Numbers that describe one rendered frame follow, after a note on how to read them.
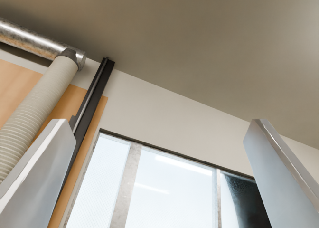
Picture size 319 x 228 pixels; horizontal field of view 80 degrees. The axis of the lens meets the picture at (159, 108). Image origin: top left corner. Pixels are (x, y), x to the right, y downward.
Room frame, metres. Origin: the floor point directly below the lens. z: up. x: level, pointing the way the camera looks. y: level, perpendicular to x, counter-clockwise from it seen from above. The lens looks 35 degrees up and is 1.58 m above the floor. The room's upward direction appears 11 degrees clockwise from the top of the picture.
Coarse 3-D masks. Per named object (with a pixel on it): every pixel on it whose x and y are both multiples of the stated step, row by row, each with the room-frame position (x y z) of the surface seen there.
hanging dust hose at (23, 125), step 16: (64, 64) 0.94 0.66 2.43; (48, 80) 0.92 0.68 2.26; (64, 80) 0.97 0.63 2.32; (32, 96) 0.92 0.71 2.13; (48, 96) 0.94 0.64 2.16; (16, 112) 0.93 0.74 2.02; (32, 112) 0.93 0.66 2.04; (48, 112) 0.99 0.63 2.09; (16, 128) 0.91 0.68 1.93; (32, 128) 0.96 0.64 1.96; (0, 144) 0.91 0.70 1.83; (16, 144) 0.93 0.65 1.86; (0, 160) 0.92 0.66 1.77; (16, 160) 0.99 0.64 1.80; (0, 176) 0.95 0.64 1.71
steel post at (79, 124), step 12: (108, 60) 1.09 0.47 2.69; (96, 72) 1.07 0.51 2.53; (108, 72) 1.10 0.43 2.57; (96, 84) 1.07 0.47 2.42; (84, 96) 1.08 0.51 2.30; (96, 96) 1.09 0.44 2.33; (84, 108) 1.06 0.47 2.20; (72, 120) 1.07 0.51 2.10; (84, 120) 1.09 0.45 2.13; (84, 132) 1.10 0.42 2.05; (72, 156) 1.10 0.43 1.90; (60, 192) 1.11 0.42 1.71
